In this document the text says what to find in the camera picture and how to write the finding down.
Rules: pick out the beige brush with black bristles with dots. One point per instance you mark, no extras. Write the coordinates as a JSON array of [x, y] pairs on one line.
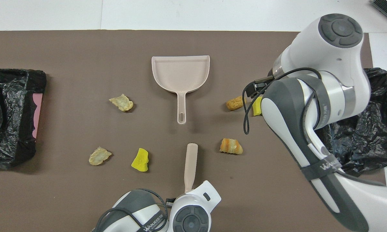
[[191, 161]]

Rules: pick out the tan striped trash piece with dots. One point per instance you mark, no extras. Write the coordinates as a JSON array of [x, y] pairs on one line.
[[122, 103]]

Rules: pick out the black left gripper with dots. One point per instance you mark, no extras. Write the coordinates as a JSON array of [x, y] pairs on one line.
[[170, 202]]

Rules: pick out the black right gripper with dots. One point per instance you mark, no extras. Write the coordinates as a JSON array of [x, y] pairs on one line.
[[258, 87]]

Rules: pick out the orange striped croissant piece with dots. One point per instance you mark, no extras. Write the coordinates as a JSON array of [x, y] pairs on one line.
[[231, 146]]

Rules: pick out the yellow sponge chunk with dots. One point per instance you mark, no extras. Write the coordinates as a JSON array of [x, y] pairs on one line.
[[140, 161]]

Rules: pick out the pale cream trash piece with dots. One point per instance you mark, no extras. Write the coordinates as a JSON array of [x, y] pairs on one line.
[[99, 156]]

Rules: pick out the beige plastic dustpan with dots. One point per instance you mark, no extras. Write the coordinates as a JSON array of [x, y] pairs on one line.
[[180, 74]]

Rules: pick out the brown cracked bread roll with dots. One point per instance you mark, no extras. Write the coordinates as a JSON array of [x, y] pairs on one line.
[[234, 103]]

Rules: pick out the pink bin with black bag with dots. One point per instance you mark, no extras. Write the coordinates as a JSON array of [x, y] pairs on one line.
[[16, 96]]

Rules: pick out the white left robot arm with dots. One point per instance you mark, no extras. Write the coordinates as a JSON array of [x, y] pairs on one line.
[[193, 196]]

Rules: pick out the brown table mat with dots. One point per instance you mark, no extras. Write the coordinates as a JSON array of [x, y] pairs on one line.
[[84, 193]]

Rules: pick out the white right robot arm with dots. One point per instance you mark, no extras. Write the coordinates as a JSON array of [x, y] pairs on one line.
[[329, 58]]

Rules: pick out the yellow sponge with green layer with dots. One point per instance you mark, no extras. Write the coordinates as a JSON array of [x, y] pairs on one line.
[[257, 108]]

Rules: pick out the bin lined with black bag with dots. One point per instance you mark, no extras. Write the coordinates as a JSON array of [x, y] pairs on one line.
[[374, 135]]

